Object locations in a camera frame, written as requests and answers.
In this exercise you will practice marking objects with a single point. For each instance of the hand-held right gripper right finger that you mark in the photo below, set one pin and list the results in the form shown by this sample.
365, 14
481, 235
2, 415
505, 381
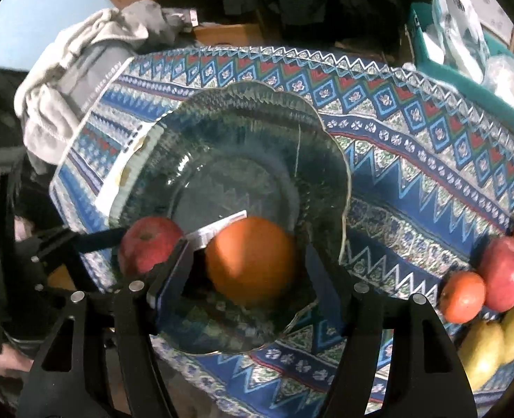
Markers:
322, 278

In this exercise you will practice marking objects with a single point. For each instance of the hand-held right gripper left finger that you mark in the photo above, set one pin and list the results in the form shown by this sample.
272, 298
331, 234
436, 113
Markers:
174, 265

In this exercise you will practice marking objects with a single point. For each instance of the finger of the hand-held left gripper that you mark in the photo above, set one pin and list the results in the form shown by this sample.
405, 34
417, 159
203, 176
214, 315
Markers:
91, 241

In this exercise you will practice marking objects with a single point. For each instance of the red apple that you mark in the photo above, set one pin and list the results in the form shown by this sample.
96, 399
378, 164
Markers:
146, 244
507, 272

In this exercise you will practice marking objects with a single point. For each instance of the large orange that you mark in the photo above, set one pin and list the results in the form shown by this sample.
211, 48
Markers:
250, 261

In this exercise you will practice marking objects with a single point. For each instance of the scalloped glass bowl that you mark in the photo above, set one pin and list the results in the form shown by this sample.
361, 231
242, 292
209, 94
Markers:
239, 161

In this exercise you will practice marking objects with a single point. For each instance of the small reddish orange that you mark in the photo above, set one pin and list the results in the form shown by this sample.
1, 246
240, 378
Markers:
461, 296

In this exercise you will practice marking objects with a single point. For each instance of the person's left hand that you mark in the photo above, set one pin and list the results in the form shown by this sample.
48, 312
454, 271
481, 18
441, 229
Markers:
4, 363

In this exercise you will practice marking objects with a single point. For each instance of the blue patterned tablecloth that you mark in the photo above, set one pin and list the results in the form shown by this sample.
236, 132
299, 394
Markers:
392, 174

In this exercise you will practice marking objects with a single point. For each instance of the off-white cloth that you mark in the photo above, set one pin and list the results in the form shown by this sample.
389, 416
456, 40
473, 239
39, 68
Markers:
43, 96

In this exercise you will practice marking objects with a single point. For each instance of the grey printed garment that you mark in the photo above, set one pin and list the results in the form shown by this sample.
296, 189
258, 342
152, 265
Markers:
96, 74

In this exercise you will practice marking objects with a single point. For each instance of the teal cardboard box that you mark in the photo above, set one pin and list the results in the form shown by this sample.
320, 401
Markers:
457, 82

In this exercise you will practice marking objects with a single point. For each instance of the clear plastic bag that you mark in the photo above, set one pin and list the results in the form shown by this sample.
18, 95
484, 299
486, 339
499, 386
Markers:
509, 78

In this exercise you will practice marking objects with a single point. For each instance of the white printed plastic bag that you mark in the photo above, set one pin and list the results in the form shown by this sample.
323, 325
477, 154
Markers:
457, 17

